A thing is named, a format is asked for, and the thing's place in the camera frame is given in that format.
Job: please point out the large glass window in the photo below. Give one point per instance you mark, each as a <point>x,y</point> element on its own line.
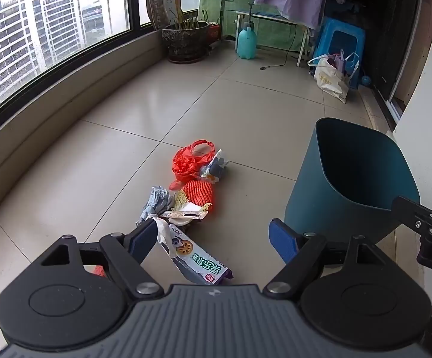
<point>51,26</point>

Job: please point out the green cloth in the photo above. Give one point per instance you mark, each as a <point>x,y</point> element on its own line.
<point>272,35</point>

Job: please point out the white blue biscuit wrapper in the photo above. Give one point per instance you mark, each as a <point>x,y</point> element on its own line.
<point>197,261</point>

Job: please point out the small red flower pot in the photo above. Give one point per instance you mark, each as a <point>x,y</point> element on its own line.
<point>213,33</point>

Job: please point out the large dark plant pot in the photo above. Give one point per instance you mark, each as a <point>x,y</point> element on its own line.
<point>184,41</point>

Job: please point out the white tote bag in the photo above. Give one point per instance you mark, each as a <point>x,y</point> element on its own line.
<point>329,78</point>

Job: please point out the purple gift bag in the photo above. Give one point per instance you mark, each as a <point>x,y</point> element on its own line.
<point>339,65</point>

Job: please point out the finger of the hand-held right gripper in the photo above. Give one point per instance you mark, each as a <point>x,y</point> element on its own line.
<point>411,214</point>

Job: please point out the light wooden board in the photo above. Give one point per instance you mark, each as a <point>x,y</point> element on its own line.
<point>421,44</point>

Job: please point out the small blue ball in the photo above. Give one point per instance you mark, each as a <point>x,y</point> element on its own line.
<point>366,80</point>

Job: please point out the small brown snack wrapper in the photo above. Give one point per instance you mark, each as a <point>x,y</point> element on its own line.
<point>184,214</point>

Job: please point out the teal pressure sprayer bottle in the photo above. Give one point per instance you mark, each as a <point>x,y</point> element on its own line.
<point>246,43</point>

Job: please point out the teal plastic trash can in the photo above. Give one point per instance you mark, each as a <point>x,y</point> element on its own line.
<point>313,194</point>

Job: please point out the white folding table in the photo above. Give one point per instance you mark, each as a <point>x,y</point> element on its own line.
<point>275,18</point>

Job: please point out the grey paper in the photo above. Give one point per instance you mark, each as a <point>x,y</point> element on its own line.
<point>156,201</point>

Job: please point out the orange foam fruit net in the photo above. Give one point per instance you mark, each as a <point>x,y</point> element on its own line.
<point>201,194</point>

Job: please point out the blue white snack bag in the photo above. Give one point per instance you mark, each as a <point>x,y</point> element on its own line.
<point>214,166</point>

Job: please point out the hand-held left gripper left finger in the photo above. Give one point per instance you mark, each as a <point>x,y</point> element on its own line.
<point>143,240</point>

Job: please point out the red foam fruit net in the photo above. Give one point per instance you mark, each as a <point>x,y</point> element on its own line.
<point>98,271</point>

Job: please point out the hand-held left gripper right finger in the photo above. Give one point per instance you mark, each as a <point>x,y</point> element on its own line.
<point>283,238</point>

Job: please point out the blue plastic stool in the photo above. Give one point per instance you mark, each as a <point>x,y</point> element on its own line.
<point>335,24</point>

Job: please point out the red plastic bag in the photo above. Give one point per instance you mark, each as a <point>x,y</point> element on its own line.
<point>186,164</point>

